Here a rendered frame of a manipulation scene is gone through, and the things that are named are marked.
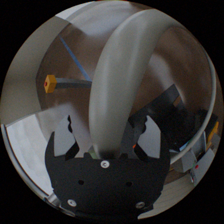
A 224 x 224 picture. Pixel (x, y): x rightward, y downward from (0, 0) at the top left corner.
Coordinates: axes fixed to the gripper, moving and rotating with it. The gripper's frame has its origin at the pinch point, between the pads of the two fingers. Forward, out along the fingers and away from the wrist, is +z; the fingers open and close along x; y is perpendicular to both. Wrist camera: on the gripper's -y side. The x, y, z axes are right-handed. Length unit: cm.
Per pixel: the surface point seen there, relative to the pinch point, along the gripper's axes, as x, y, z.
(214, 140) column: 184, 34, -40
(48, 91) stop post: -52, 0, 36
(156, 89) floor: 83, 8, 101
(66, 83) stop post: -42, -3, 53
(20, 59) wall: -523, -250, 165
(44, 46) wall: -401, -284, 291
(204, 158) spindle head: 69, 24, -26
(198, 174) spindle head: 62, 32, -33
